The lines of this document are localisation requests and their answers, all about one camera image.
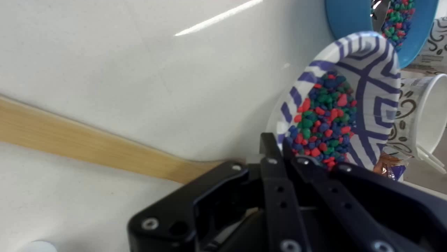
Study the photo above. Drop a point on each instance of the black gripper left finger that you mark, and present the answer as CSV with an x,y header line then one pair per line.
x,y
286,227

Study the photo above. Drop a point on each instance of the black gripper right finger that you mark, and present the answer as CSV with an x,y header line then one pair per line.
x,y
336,217

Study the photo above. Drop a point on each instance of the patterned paper bowl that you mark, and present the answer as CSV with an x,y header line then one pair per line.
x,y
371,66

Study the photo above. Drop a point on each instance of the blue bowl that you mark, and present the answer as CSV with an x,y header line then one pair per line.
x,y
404,23

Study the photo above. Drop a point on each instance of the patterned paper cup near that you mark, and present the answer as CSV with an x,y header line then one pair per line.
x,y
420,121

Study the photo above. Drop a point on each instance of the patterned paper cup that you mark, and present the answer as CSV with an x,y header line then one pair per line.
x,y
420,121
434,56

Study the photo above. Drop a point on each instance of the patterned paper cup far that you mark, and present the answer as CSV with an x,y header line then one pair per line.
x,y
434,56

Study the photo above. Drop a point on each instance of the wooden slotted spatula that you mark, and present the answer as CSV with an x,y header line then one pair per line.
x,y
33,128

